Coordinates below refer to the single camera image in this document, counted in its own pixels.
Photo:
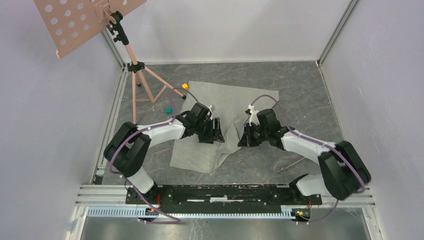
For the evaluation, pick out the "teal cube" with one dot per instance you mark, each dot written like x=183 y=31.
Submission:
x=169 y=111

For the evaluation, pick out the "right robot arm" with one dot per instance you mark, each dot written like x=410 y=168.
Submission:
x=342 y=171

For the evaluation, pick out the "silver spoon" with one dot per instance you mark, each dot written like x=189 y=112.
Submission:
x=286 y=168

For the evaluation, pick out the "pink music stand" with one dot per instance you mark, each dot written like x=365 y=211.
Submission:
x=71 y=23

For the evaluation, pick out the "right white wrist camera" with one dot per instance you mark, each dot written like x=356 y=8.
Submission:
x=253 y=115

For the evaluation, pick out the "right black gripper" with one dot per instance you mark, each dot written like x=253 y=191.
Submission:
x=246 y=140

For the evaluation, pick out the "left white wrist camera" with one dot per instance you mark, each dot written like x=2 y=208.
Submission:
x=211 y=109

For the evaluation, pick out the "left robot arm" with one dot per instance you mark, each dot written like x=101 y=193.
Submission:
x=127 y=149

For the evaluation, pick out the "yellow cube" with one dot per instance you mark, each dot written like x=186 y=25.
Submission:
x=185 y=86

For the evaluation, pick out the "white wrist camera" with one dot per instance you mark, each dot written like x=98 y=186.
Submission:
x=253 y=115
x=211 y=109

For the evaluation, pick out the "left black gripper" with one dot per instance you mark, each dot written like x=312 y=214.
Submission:
x=217 y=134

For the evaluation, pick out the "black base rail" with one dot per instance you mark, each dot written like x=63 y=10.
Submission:
x=227 y=199

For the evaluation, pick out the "grey cloth napkin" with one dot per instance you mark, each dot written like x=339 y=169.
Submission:
x=230 y=104

